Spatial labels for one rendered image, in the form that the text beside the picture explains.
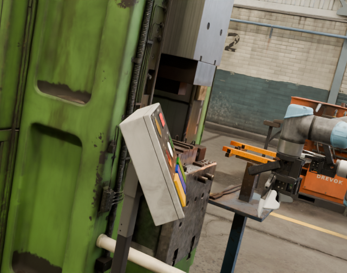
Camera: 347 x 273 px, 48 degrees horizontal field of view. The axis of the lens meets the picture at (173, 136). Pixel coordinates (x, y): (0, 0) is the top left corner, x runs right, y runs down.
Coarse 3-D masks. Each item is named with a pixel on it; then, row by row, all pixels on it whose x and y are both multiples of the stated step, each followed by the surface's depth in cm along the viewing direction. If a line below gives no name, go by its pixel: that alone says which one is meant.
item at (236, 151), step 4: (224, 148) 199; (228, 148) 198; (232, 148) 198; (232, 152) 197; (236, 152) 196; (240, 152) 195; (244, 152) 195; (244, 156) 194; (248, 156) 193; (252, 156) 192; (256, 156) 191; (256, 160) 192; (260, 160) 190; (264, 160) 190; (272, 160) 189; (304, 168) 183; (304, 172) 182
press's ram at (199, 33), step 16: (176, 0) 150; (192, 0) 147; (208, 0) 147; (224, 0) 160; (176, 16) 150; (192, 16) 147; (208, 16) 151; (224, 16) 165; (176, 32) 151; (192, 32) 148; (208, 32) 155; (224, 32) 169; (176, 48) 151; (192, 48) 148; (208, 48) 159
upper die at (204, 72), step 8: (168, 56) 159; (160, 64) 161; (168, 64) 159; (176, 64) 157; (184, 64) 156; (192, 64) 154; (200, 64) 156; (208, 64) 163; (160, 72) 161; (168, 72) 159; (176, 72) 158; (184, 72) 156; (192, 72) 154; (200, 72) 158; (208, 72) 165; (176, 80) 158; (184, 80) 156; (192, 80) 155; (200, 80) 160; (208, 80) 168
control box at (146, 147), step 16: (144, 112) 106; (160, 112) 119; (128, 128) 95; (144, 128) 95; (160, 128) 108; (128, 144) 96; (144, 144) 96; (160, 144) 97; (144, 160) 97; (160, 160) 96; (144, 176) 97; (160, 176) 97; (144, 192) 98; (160, 192) 98; (176, 192) 98; (160, 208) 99; (176, 208) 98; (160, 224) 99
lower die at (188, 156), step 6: (174, 144) 171; (180, 144) 170; (180, 150) 164; (186, 150) 166; (192, 150) 172; (180, 156) 162; (186, 156) 168; (192, 156) 174; (186, 162) 170; (192, 162) 176
